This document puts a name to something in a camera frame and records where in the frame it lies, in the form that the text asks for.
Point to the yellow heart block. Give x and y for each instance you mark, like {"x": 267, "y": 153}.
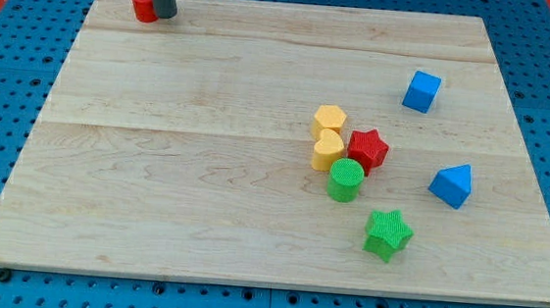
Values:
{"x": 328, "y": 149}

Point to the red star block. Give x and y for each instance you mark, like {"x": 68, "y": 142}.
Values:
{"x": 368, "y": 149}

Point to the yellow hexagon block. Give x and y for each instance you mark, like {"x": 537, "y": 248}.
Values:
{"x": 327, "y": 117}

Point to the blue cube block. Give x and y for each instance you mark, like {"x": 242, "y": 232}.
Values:
{"x": 421, "y": 91}

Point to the green star block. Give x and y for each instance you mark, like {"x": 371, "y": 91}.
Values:
{"x": 386, "y": 233}

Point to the red cylinder block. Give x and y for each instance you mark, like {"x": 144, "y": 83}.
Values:
{"x": 144, "y": 11}

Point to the blue triangle block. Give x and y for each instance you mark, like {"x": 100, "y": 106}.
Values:
{"x": 453, "y": 185}

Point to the green cylinder block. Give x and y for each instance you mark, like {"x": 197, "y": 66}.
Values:
{"x": 344, "y": 180}

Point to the light wooden board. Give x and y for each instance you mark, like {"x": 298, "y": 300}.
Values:
{"x": 181, "y": 151}

